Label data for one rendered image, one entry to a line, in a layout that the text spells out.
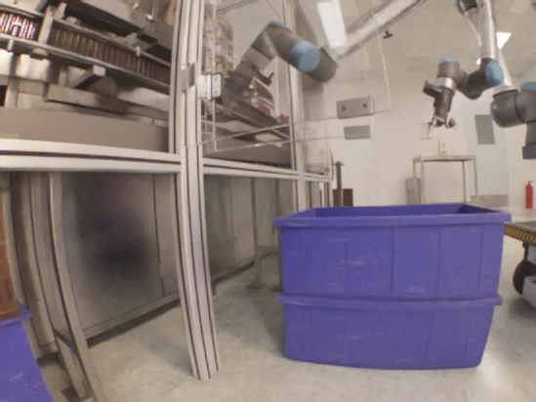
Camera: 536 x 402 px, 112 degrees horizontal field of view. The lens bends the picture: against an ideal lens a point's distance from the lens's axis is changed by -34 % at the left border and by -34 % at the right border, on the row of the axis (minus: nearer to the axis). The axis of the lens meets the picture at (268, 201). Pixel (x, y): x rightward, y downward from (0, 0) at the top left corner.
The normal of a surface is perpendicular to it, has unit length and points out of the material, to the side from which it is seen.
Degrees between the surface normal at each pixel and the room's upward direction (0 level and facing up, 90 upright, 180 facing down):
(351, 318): 90
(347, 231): 90
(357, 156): 90
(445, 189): 90
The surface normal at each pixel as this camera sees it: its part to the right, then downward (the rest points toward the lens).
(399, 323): -0.40, 0.05
